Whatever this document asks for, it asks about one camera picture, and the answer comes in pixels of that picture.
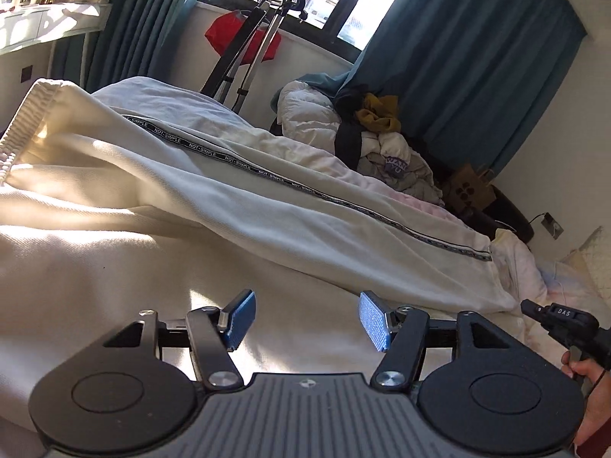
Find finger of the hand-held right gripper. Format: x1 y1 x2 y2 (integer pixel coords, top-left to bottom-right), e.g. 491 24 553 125
520 300 552 327

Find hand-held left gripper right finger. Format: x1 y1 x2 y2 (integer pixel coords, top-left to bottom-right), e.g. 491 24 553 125
359 291 514 390

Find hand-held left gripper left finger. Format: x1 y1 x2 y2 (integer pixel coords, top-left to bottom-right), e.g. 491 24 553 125
102 289 256 390

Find cream pants with striped trim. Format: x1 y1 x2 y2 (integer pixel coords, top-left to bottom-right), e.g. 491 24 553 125
0 79 521 440

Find person's right forearm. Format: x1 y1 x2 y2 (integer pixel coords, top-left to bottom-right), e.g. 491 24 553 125
575 377 611 447

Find person's right hand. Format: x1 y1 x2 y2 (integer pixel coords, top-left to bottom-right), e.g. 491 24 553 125
561 350 611 392

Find pastel pillow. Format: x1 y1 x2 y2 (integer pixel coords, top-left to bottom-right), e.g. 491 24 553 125
558 226 611 306

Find black ottoman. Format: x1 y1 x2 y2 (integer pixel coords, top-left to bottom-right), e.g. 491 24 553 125
470 184 535 244

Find brown paper bag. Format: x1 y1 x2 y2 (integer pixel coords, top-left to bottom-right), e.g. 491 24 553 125
446 162 497 215

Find white garment with purple print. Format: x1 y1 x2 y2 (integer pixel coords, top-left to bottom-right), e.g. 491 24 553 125
358 131 445 206

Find dark garment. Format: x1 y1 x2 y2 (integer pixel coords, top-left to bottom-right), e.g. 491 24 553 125
334 83 378 168

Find mustard yellow garment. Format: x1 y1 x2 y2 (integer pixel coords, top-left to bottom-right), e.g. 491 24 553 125
356 94 402 134

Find pastel bed duvet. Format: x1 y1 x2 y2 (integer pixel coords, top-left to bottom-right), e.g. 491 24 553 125
91 76 611 377

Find teal curtain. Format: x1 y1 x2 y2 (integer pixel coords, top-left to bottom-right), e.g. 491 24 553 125
52 0 211 94
353 0 588 177

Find red cloth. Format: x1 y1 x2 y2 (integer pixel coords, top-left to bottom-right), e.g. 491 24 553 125
205 10 282 65

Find white dressing table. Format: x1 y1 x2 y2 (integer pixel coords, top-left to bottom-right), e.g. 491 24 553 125
0 2 113 120

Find wall socket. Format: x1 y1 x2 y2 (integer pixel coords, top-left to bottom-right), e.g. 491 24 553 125
541 212 564 239

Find black charger cable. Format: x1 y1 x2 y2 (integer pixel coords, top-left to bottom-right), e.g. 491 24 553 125
496 214 546 231

